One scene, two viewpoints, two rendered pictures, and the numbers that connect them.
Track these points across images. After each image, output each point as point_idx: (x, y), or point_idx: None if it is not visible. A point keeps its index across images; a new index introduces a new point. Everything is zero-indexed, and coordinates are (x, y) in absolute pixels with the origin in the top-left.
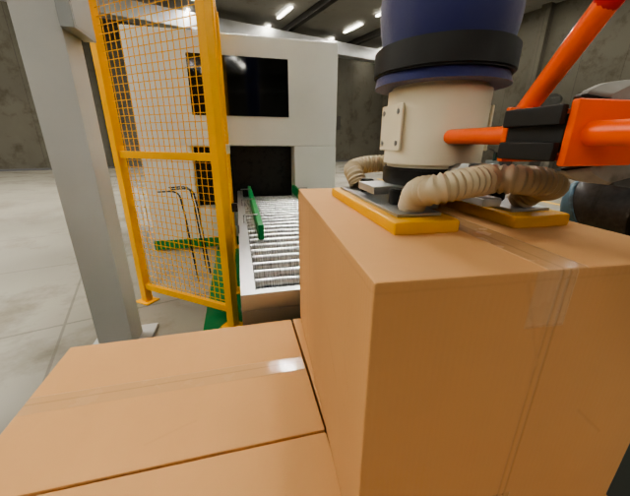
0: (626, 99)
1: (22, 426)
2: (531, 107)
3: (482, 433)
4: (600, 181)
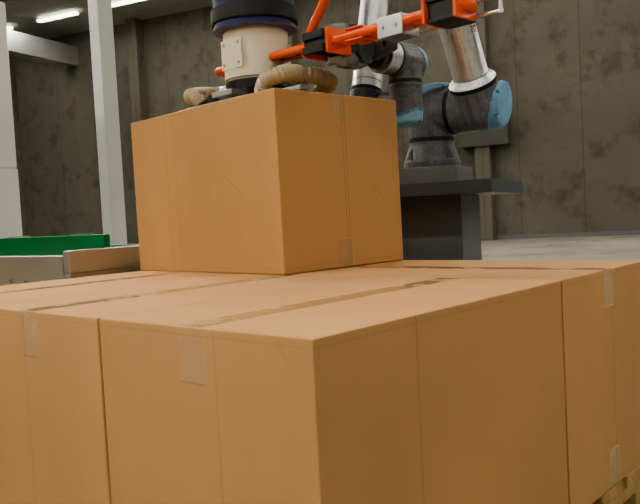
0: (341, 29)
1: None
2: (311, 31)
3: (330, 186)
4: (344, 63)
